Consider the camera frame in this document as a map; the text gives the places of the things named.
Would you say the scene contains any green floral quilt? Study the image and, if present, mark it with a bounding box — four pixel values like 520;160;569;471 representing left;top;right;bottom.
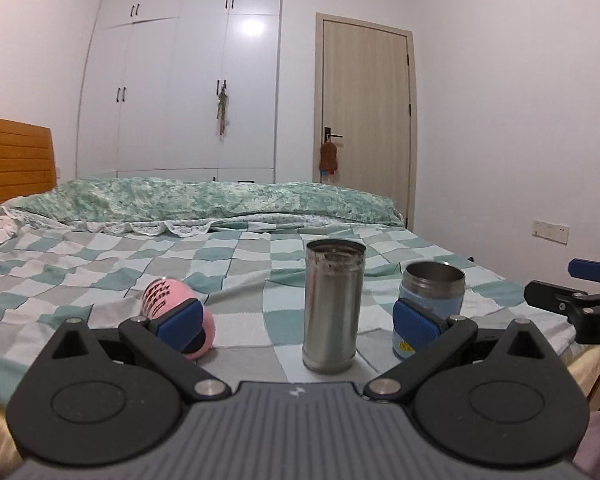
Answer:
0;176;406;239

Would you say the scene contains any white wall socket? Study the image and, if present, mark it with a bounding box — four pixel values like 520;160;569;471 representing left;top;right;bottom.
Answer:
532;219;571;245

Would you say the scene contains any light wooden door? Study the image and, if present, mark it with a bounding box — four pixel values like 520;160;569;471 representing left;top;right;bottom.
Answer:
312;12;421;231

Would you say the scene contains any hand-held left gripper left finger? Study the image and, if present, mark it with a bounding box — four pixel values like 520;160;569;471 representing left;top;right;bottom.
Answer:
49;298;232;404

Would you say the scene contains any brown hanging bag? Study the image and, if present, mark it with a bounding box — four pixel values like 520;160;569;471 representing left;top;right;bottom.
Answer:
319;140;339;182

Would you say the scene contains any white wardrobe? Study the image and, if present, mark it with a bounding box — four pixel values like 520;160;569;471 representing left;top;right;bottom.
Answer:
75;0;284;184

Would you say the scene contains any wooden headboard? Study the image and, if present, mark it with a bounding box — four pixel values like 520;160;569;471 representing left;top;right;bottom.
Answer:
0;115;59;216

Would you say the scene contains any green checked bed sheet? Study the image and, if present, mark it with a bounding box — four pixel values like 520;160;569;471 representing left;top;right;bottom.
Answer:
0;222;581;411

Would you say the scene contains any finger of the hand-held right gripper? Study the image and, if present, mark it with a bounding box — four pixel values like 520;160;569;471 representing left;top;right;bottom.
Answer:
568;258;600;284
524;280;600;346

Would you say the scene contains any tall stainless steel cup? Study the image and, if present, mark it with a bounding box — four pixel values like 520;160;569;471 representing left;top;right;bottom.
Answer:
302;239;366;374

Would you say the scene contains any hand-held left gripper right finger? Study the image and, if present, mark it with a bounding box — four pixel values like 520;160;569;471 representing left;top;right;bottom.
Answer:
363;298;552;404

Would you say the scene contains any blue cup with steel rim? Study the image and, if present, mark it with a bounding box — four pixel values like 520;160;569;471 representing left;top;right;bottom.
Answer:
391;261;467;360

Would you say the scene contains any hanging dried plant ornament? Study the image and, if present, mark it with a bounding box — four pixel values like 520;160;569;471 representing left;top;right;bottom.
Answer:
215;80;230;137

